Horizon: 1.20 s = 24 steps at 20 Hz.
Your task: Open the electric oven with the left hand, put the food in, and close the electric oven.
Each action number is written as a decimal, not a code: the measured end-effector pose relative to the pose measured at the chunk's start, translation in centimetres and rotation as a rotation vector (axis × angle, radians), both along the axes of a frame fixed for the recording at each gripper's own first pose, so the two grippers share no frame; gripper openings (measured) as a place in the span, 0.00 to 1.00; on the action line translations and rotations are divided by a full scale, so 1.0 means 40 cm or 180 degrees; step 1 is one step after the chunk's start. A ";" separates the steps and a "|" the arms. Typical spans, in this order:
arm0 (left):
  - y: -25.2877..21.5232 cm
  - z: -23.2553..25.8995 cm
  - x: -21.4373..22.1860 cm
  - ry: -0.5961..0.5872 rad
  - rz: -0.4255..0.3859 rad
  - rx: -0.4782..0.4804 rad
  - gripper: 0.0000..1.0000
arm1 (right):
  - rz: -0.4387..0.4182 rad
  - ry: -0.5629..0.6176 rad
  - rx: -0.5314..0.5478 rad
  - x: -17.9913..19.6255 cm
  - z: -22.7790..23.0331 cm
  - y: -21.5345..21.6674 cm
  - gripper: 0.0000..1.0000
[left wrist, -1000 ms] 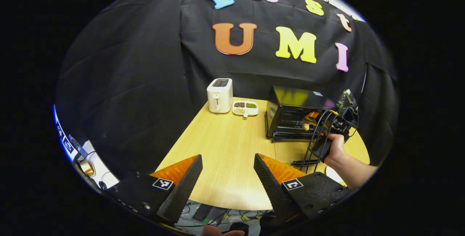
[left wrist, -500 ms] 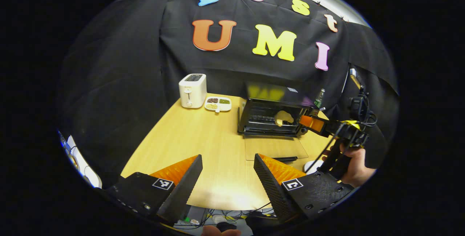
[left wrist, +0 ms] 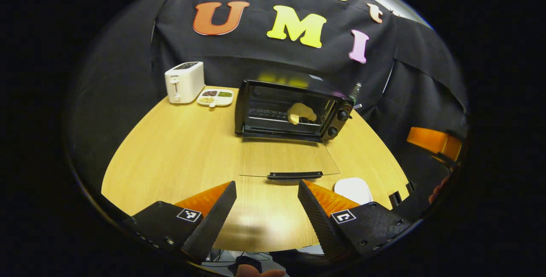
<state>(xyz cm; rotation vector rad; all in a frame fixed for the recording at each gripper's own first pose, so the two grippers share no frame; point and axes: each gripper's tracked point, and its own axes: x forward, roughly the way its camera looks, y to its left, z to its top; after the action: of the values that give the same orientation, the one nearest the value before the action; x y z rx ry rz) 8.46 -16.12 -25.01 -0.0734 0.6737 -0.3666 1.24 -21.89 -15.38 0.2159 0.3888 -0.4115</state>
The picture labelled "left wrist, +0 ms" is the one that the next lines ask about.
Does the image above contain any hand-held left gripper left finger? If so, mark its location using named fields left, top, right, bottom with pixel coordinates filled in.
left=122, top=180, right=238, bottom=264

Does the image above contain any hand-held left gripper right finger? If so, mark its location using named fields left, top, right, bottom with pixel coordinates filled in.
left=297, top=179, right=413, bottom=262

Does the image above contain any black electric oven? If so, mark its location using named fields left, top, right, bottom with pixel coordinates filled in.
left=234, top=70, right=355, bottom=180

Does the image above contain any pale bread roll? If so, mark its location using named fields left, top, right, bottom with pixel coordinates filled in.
left=287, top=102, right=318, bottom=126

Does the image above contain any white square plate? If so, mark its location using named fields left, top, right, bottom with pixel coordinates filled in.
left=334, top=177, right=374, bottom=206

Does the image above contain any clear water bottle green label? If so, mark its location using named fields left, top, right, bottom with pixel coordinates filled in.
left=349, top=82, right=363, bottom=105

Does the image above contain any white divided snack tray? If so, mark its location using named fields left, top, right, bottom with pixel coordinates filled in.
left=197, top=88, right=235, bottom=108

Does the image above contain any white toaster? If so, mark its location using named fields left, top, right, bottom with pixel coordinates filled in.
left=164, top=61, right=206, bottom=105

